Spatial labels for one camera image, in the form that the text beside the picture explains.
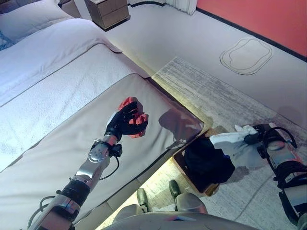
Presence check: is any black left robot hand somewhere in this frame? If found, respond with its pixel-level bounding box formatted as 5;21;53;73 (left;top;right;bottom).
105;102;147;142

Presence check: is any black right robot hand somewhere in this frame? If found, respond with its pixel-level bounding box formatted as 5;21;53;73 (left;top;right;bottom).
244;124;268;146

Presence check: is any red garment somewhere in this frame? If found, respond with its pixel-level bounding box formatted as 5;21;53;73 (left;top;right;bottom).
118;96;149;140

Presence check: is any white garment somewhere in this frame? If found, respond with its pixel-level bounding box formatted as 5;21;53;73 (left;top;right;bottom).
209;124;267;168

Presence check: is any black garment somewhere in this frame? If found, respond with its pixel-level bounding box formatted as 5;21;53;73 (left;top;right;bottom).
184;138;236;184

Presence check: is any bed with beige cover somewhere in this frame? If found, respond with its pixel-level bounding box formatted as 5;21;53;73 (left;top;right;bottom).
0;73;205;230

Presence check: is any wooden laundry basket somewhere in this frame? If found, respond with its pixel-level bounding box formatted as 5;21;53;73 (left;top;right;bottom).
172;128;220;197

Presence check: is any grey streaked floor rug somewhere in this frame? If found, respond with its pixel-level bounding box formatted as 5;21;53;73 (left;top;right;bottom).
134;56;307;230

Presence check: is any white textured duvet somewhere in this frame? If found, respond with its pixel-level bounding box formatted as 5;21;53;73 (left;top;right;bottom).
0;18;146;173

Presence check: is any grey left robot leg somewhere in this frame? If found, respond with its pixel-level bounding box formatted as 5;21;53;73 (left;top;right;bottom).
115;188;151;216

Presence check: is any grey robot leg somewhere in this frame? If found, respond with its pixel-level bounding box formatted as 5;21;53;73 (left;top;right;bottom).
169;180;208;214
115;188;151;216

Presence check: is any grey right robot leg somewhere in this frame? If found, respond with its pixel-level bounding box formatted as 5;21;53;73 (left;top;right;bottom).
169;180;208;214

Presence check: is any grey robot torso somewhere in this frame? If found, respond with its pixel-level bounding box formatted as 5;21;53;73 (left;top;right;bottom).
103;206;262;230

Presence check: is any brown wooden nightstand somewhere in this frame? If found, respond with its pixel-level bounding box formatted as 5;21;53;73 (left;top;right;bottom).
85;0;131;31

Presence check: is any white pleated curtain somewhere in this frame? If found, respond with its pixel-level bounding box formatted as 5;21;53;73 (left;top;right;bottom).
166;0;196;16

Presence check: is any white pillow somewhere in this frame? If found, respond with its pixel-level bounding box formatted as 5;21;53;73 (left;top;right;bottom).
0;7;74;46

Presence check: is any blue patterned cushion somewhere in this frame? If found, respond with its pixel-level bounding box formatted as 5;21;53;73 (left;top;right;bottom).
0;30;14;51

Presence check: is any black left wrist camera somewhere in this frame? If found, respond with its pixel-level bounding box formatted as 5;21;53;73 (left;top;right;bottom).
110;143;123;158

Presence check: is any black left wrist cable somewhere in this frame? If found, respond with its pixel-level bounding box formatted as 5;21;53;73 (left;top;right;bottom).
99;155;120;181

